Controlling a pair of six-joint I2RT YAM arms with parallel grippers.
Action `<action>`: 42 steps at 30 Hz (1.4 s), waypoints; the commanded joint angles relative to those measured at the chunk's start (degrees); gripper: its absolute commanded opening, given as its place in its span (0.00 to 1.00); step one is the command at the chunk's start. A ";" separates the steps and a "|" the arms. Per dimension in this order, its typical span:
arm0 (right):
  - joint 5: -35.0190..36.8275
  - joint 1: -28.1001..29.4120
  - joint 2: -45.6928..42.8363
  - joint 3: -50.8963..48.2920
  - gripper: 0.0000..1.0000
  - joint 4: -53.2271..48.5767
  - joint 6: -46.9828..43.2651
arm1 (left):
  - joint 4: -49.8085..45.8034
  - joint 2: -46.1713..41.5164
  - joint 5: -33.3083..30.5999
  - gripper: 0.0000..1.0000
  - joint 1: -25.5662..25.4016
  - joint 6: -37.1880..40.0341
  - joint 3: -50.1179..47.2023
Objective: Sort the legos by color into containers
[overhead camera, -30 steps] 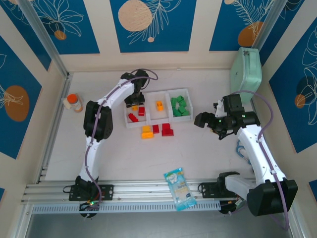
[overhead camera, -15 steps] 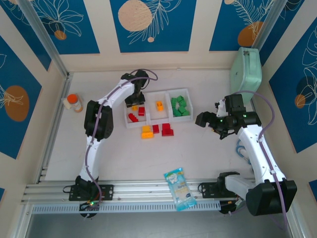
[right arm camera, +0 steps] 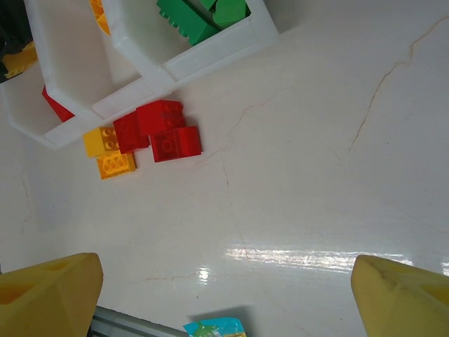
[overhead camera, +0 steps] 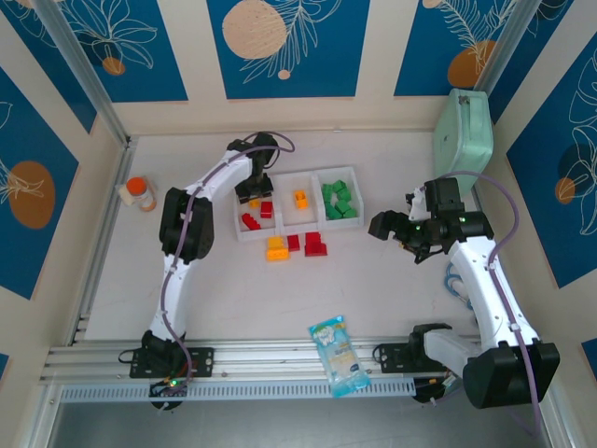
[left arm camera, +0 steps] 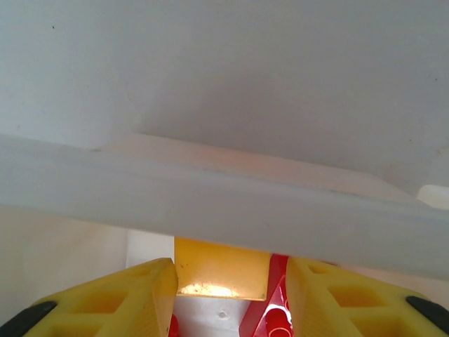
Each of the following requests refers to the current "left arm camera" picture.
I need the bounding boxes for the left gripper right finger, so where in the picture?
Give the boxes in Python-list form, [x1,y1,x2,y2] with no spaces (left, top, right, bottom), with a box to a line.
[286,258,449,337]

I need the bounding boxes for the yellow lego brick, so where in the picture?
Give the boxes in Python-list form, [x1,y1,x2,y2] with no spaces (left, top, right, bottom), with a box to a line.
[174,237,272,302]

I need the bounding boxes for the white three-compartment tray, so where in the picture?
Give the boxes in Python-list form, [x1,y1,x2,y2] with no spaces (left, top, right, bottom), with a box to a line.
[0,133,449,337]

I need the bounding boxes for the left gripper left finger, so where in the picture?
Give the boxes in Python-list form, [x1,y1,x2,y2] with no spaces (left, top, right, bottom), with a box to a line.
[0,257,180,337]

